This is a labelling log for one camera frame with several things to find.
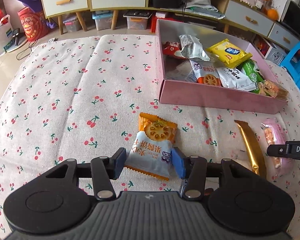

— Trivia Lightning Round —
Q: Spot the pink wafer packet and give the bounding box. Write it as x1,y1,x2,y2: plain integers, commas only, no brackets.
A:
261,118,293,181

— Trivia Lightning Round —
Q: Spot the gold wrapper bar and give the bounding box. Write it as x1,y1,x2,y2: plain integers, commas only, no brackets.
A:
234,120,267,179

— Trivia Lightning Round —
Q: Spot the lotus biscuit packet orange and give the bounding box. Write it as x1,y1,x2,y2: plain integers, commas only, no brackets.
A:
125,112,178,181

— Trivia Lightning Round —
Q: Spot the clear square cracker pack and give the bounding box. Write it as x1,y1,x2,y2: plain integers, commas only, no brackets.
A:
258,80,288,101

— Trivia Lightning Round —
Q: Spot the green chips packet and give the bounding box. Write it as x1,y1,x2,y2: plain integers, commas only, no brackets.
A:
237,59,264,94

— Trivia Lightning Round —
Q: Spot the white small snack packet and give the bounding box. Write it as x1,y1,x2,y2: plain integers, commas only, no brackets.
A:
216,67,257,92

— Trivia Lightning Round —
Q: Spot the yellow biscuit packet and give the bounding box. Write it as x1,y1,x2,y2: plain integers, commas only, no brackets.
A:
206,38,253,69

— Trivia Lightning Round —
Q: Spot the long silver biscuit packet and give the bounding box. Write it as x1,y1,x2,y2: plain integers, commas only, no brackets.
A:
179,34,210,62

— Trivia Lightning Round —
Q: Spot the large red snack packet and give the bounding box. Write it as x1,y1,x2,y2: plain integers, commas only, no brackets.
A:
162,41,186,60

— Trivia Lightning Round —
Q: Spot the pink cardboard box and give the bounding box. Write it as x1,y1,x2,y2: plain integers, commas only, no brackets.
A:
155,18,289,115

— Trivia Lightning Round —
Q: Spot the cherry pattern tablecloth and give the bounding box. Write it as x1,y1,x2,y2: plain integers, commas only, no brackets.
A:
0,34,300,238

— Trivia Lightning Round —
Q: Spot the red box under cabinet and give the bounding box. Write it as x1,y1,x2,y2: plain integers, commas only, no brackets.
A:
150,15,175,33

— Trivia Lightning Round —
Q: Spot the red gift bag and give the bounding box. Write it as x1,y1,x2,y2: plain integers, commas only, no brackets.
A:
18,7,50,42

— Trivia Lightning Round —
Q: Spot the white paper shopping bag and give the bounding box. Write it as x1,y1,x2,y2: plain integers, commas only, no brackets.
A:
0,14,13,56

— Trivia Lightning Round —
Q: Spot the wooden TV cabinet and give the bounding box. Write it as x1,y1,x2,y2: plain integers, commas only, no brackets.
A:
41,0,300,50

